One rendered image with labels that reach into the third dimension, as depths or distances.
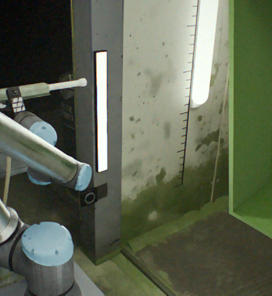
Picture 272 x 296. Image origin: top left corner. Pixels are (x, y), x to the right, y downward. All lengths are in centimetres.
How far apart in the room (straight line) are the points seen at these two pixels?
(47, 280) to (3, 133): 49
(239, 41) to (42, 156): 99
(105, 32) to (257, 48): 68
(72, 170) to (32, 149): 22
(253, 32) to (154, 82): 61
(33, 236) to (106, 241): 120
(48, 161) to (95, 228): 121
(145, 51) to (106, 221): 97
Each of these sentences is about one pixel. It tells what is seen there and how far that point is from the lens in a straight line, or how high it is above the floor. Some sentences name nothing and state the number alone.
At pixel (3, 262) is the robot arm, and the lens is 134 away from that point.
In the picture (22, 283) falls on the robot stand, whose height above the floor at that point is 64.
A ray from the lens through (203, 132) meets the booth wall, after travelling 258.
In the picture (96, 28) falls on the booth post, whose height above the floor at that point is 137.
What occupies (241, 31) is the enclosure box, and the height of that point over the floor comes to 141.
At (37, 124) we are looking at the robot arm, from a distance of 134.
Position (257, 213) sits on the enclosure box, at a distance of 220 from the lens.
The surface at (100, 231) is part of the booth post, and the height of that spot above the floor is 24.
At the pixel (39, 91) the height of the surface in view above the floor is 118.
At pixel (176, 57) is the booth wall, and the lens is 222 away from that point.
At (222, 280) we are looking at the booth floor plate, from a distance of 241.
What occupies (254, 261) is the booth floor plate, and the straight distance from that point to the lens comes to 259.
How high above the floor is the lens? 168
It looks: 26 degrees down
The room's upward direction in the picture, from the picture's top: 2 degrees clockwise
